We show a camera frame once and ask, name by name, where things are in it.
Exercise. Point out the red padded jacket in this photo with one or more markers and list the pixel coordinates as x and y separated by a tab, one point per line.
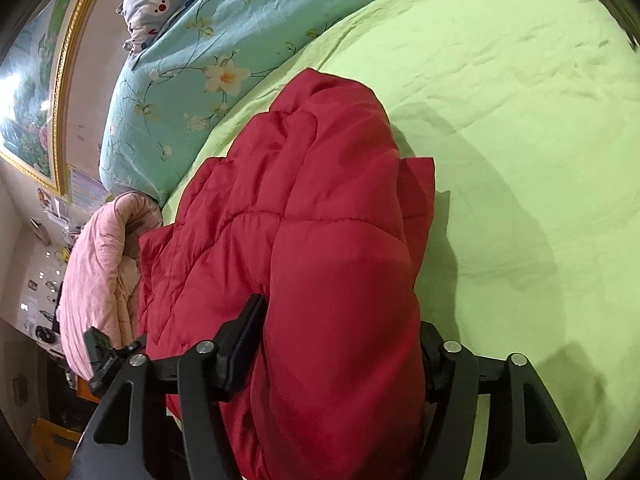
310	260

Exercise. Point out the gold framed painting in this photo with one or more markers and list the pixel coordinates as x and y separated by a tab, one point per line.
35	85

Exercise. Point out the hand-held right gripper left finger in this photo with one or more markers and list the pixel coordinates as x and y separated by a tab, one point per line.
240	345

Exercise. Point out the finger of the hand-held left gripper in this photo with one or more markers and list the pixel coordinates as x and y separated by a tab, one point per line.
102	355

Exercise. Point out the pink quilt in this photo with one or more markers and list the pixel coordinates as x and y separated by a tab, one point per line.
100	280

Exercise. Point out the pale dotted wall poster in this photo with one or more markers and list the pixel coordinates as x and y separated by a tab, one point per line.
86	186

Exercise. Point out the bear print pillow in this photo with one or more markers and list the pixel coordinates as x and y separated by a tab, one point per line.
160	5

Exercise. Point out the teal floral quilt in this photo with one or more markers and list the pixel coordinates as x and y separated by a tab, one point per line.
210	60

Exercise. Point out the green bed blanket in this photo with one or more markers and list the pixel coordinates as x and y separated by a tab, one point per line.
500	160

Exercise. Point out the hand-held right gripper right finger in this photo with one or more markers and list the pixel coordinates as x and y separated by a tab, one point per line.
440	360

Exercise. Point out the orange box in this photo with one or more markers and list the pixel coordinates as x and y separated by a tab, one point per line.
52	440

